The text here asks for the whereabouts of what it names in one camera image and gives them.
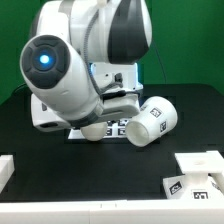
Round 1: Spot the white lamp shade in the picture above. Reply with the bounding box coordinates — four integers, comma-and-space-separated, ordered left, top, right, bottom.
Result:
125, 96, 178, 147

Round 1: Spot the white wall block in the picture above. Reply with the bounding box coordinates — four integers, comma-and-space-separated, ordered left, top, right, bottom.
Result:
208, 151, 224, 195
0, 155, 15, 193

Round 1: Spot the white left wall block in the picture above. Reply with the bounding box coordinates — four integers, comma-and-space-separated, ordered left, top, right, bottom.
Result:
0, 155, 15, 193

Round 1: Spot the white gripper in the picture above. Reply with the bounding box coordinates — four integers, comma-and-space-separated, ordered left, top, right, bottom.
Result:
31, 94, 140, 132

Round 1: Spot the white lamp bulb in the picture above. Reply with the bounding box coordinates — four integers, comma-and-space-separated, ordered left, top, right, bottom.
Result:
81, 122, 108, 141

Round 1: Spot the white front wall bar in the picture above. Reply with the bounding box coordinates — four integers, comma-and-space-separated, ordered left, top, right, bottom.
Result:
0, 200, 224, 224

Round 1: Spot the white marker plate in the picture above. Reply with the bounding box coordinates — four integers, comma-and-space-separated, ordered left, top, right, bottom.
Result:
68, 118, 129, 140

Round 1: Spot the white right wall block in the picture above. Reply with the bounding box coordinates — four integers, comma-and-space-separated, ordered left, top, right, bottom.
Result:
208, 151, 224, 195

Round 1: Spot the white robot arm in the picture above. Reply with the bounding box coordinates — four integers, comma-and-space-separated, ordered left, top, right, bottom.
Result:
20, 0, 152, 132

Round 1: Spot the white lamp base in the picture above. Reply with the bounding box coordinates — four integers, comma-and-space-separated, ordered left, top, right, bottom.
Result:
163, 151, 224, 200

